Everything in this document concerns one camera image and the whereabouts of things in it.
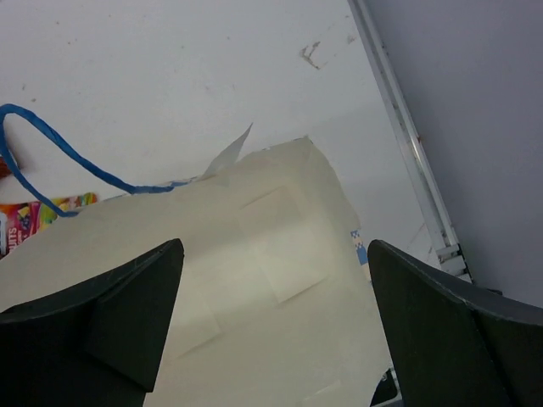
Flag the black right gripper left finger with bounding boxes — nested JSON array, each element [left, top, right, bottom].
[[1, 239, 184, 406]]

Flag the aluminium table edge rail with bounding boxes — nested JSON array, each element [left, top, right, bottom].
[[349, 1, 472, 282]]

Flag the colourful fruit candy bag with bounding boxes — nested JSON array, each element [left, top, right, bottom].
[[1, 192, 98, 257]]

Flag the checkered paper bag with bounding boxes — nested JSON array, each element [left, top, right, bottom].
[[0, 103, 402, 407]]

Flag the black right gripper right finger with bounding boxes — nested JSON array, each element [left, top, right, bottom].
[[367, 240, 542, 406]]

